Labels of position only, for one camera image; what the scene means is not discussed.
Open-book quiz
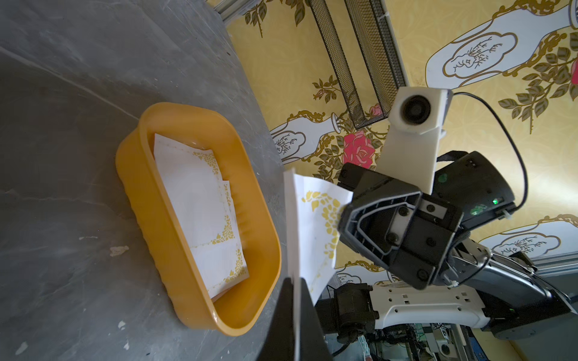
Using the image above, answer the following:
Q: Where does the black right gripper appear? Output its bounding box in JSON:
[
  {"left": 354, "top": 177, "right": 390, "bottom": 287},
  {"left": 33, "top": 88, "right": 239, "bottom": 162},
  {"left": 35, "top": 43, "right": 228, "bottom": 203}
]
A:
[{"left": 338, "top": 163, "right": 463, "bottom": 290}]

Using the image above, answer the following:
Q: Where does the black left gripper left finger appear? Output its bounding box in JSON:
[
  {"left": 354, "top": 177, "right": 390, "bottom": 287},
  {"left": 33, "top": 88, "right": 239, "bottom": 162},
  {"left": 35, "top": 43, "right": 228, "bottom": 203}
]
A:
[{"left": 257, "top": 278, "right": 295, "bottom": 361}]

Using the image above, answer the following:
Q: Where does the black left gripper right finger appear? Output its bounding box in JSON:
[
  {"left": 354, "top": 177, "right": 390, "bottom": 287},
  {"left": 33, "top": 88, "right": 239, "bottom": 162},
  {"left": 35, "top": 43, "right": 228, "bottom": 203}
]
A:
[{"left": 299, "top": 278, "right": 332, "bottom": 361}]

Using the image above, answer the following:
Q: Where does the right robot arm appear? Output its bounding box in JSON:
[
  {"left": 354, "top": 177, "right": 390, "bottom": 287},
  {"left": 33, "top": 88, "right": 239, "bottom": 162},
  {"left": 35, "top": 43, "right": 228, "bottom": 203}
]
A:
[{"left": 315, "top": 151, "right": 575, "bottom": 343}]

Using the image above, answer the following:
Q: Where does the stationery paper stack in box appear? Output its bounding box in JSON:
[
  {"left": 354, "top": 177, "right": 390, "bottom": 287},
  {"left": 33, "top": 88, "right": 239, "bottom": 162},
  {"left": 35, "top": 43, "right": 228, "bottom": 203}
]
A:
[{"left": 154, "top": 134, "right": 249, "bottom": 300}]

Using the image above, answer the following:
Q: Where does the yellow plastic storage box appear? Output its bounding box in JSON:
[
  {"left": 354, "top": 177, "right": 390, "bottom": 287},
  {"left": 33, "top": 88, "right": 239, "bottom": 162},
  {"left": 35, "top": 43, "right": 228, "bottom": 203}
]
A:
[{"left": 115, "top": 102, "right": 281, "bottom": 337}]

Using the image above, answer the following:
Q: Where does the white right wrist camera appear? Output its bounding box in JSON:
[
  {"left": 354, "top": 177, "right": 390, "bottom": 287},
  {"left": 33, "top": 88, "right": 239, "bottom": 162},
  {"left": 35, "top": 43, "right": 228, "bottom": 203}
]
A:
[{"left": 376, "top": 87, "right": 453, "bottom": 194}]

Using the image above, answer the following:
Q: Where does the black right camera cable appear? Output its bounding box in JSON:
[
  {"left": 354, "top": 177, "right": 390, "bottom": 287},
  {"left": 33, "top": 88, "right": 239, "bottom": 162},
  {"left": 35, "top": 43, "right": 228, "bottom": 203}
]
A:
[{"left": 451, "top": 91, "right": 529, "bottom": 213}]

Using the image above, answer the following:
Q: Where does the black wire mesh basket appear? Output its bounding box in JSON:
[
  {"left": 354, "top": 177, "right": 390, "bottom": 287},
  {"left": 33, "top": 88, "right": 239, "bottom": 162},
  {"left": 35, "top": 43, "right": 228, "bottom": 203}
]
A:
[{"left": 309, "top": 1, "right": 408, "bottom": 129}]

